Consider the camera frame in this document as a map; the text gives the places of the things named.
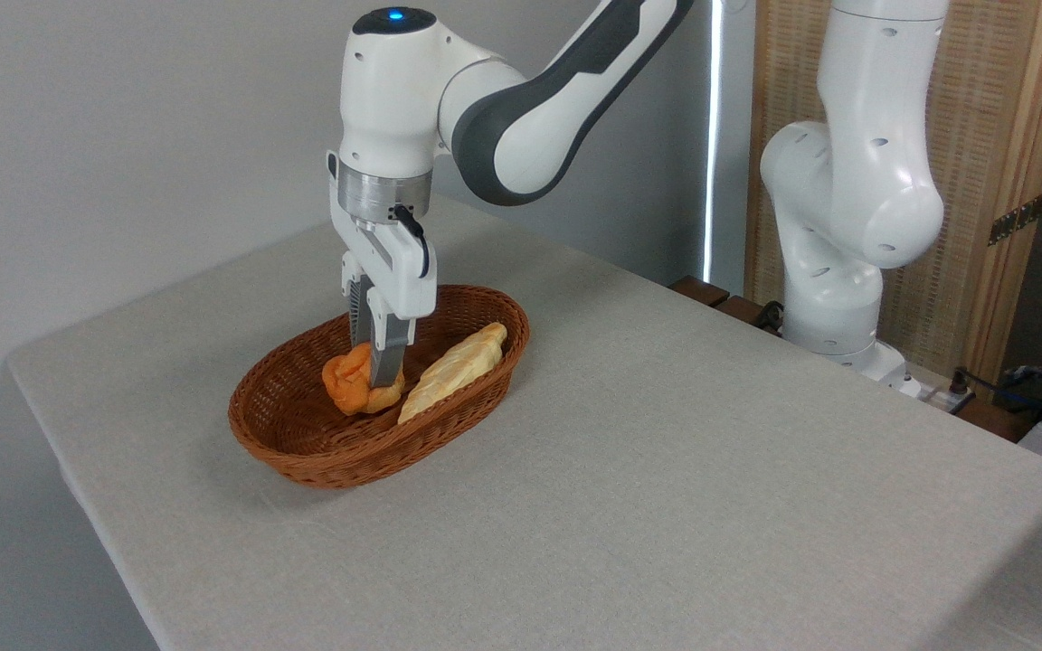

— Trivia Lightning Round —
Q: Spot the black power cable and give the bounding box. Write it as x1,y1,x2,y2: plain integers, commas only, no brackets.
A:
949,366,1042,428

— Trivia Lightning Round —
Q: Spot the metal screen hinge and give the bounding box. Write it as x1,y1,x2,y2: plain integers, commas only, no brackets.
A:
989,193,1042,247

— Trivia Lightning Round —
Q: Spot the white vertical light strip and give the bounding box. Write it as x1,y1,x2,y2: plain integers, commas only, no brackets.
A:
704,0,724,284

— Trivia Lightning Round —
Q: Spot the white power strip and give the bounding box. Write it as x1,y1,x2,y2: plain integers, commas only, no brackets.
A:
901,363,976,415

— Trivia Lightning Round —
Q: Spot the orange round bread roll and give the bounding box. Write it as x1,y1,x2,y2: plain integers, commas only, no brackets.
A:
321,342,406,417

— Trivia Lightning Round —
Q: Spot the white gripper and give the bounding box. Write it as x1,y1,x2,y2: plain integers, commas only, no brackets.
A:
327,149,439,391

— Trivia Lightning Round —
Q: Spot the pale long bread loaf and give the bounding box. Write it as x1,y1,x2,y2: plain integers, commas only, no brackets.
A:
397,322,508,426

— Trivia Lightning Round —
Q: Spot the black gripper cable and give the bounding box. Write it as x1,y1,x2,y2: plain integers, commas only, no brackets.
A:
393,204,431,278

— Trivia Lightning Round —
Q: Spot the brown wooden platform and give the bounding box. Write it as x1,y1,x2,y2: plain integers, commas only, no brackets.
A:
670,276,1039,444

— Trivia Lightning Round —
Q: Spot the brown wicker basket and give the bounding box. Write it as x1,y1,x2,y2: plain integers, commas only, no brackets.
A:
228,285,531,490

